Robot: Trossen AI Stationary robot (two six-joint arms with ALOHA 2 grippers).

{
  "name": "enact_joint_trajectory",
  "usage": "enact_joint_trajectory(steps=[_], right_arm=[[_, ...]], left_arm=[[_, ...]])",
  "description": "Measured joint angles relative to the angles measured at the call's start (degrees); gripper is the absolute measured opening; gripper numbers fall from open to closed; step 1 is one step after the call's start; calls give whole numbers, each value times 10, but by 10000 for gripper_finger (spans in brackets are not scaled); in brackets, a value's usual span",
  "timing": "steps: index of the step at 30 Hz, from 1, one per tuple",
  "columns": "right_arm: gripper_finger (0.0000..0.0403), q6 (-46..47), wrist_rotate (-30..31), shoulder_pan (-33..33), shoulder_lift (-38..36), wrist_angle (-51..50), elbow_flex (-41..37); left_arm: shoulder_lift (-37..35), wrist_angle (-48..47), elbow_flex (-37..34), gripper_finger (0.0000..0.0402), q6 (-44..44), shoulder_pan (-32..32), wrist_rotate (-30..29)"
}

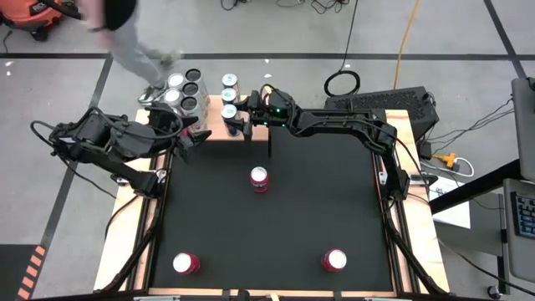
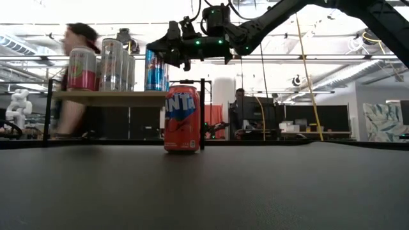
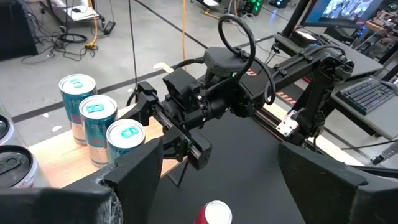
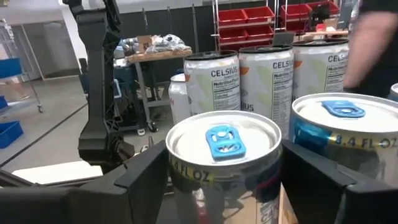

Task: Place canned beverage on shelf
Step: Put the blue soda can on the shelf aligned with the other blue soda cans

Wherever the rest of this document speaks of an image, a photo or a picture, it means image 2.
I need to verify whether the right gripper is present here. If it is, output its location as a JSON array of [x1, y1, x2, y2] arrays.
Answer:
[[145, 36, 234, 72]]

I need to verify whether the silver blue Red Bull can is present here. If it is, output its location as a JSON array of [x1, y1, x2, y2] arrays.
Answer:
[[144, 47, 167, 93], [164, 63, 171, 92]]

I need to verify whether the orange Fanta can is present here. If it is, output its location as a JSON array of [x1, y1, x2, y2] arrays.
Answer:
[[163, 84, 201, 155]]

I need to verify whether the red background panel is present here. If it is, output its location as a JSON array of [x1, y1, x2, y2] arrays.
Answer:
[[204, 104, 225, 141]]

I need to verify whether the person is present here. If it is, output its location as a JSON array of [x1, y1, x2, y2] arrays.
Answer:
[[228, 88, 249, 141], [50, 22, 102, 139]]

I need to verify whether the suspended linear ceiling light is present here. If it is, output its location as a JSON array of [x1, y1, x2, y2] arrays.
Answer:
[[0, 53, 399, 62], [266, 90, 336, 95]]

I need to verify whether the white cardboard box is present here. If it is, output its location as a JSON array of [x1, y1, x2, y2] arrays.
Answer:
[[278, 120, 301, 134]]

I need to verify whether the black table mat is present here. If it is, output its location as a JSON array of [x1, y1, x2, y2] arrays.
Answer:
[[0, 140, 409, 230]]

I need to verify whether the black curved hoop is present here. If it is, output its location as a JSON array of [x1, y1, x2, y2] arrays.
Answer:
[[0, 118, 24, 141]]

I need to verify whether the black partition panel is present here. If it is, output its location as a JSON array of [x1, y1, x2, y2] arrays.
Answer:
[[284, 104, 351, 132]]

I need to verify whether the wooden background bench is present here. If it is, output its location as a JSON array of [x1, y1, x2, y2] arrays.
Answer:
[[281, 130, 352, 140]]

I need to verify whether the wooden shelf with black frame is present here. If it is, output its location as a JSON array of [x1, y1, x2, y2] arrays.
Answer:
[[43, 78, 213, 151]]

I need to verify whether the yellow hanging cable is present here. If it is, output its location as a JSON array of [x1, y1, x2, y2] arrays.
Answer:
[[254, 95, 266, 141], [295, 14, 324, 142]]

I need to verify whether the silver ventilation duct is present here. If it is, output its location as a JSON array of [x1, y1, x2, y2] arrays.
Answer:
[[0, 31, 57, 66], [314, 59, 403, 92]]

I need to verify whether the white coiled ceiling cable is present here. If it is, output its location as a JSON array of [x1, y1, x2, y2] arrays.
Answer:
[[346, 36, 365, 56]]

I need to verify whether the yellow ceiling cord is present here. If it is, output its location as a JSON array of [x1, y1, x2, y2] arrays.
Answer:
[[361, 31, 405, 83]]

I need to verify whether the patterned wall panel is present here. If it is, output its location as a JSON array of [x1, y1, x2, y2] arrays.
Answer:
[[362, 101, 409, 143]]

